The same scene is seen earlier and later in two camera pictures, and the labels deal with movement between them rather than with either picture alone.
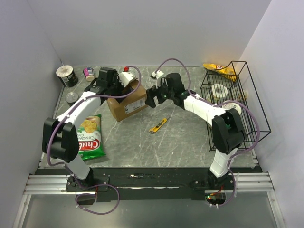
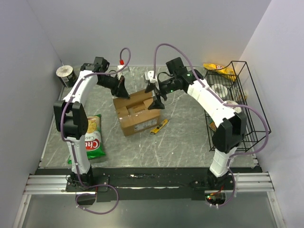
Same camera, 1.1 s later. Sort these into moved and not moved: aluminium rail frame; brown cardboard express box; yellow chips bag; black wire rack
Moved: brown cardboard express box
Not moved: yellow chips bag; aluminium rail frame; black wire rack
